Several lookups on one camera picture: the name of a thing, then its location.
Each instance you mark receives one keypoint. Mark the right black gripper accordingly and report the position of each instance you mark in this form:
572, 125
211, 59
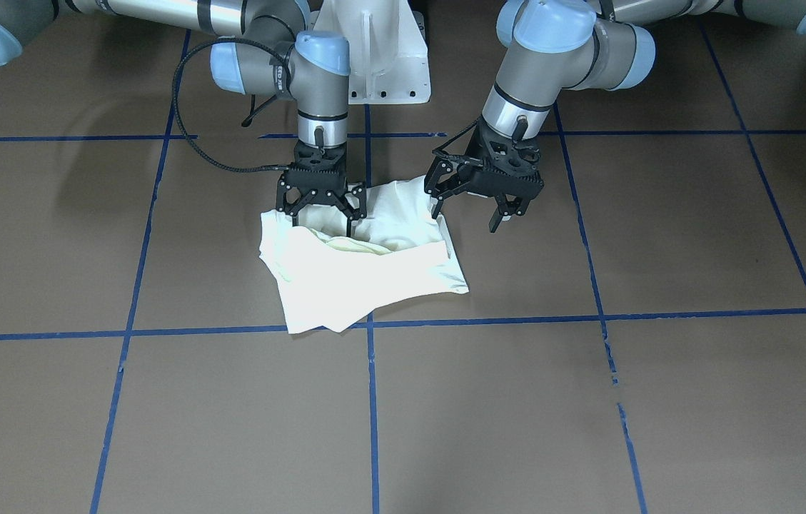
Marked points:
289, 200

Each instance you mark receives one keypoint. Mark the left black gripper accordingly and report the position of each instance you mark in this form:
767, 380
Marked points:
461, 173

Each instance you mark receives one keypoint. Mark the cream long-sleeve cat shirt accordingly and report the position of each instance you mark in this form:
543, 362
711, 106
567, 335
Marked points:
326, 278

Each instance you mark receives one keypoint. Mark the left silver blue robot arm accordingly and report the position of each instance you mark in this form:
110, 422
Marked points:
554, 46

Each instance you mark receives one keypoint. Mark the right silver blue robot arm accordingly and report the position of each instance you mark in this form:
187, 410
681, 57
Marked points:
263, 49

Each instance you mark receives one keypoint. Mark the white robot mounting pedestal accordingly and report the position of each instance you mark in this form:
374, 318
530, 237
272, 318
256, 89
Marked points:
388, 52

